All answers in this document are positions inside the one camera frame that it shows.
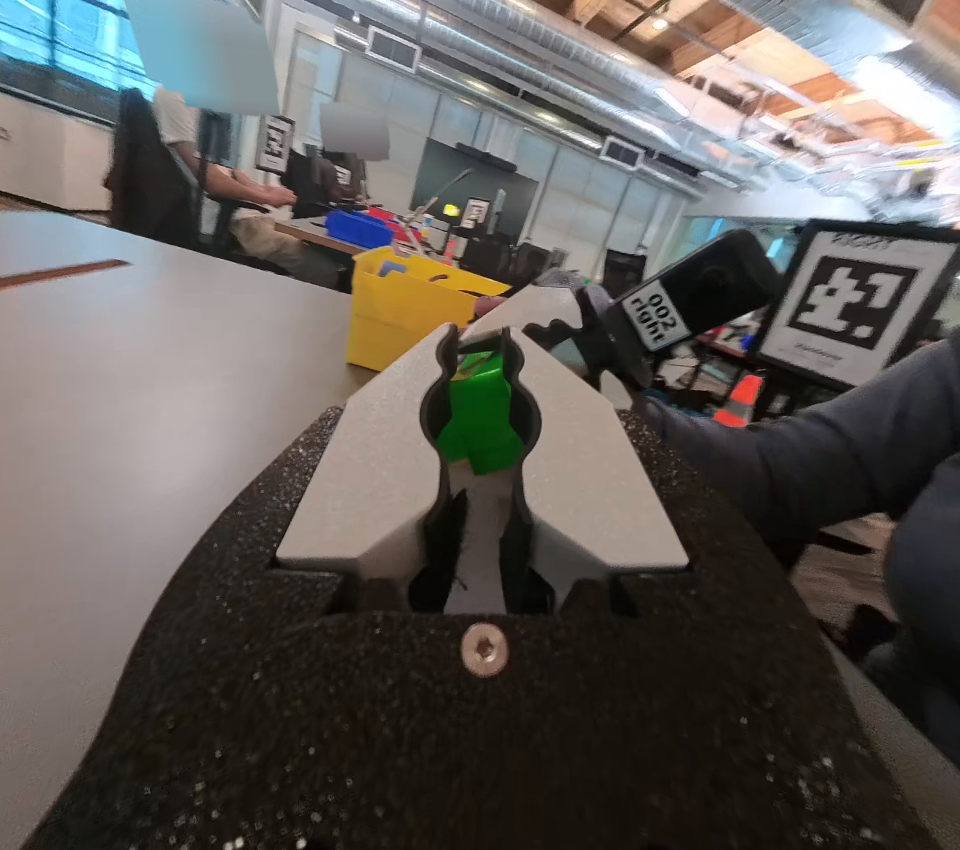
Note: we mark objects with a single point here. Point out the dark wall screen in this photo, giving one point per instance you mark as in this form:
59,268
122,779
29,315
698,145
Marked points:
480,190

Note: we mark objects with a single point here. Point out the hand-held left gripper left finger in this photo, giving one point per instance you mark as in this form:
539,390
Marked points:
367,482

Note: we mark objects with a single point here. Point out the green plastic block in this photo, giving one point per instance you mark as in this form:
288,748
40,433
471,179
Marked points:
480,415

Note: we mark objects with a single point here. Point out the small blue plastic bin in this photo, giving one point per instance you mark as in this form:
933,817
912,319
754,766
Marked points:
360,229

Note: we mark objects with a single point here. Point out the person's right forearm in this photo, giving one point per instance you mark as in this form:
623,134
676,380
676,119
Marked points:
787,452

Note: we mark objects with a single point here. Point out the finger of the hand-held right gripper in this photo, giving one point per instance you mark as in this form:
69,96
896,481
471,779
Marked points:
540,306
574,355

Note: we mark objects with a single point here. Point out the large framed marker sign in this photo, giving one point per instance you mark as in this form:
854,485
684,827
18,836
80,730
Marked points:
855,295

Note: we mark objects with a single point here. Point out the red plastic bin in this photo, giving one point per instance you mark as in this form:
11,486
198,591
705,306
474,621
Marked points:
382,214

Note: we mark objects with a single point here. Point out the blue tape roll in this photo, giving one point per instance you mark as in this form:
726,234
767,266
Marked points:
394,269

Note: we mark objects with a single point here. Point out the black mesh office chair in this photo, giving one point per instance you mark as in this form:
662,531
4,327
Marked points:
625,272

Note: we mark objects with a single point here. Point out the white duct vent grille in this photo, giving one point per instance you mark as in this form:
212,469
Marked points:
622,152
393,49

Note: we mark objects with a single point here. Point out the wooden office desk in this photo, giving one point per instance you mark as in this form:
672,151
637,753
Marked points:
307,231

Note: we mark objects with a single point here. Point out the office chair with brown jacket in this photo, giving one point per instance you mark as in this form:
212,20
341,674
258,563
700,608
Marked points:
146,175

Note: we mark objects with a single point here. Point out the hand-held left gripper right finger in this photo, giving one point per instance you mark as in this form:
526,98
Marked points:
600,482

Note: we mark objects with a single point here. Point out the orange traffic cone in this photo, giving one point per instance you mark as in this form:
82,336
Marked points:
742,400

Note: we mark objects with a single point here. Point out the yellow plastic bin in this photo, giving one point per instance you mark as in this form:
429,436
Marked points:
390,325

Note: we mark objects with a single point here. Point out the small framed marker sign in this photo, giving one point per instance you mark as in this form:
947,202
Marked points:
475,212
275,143

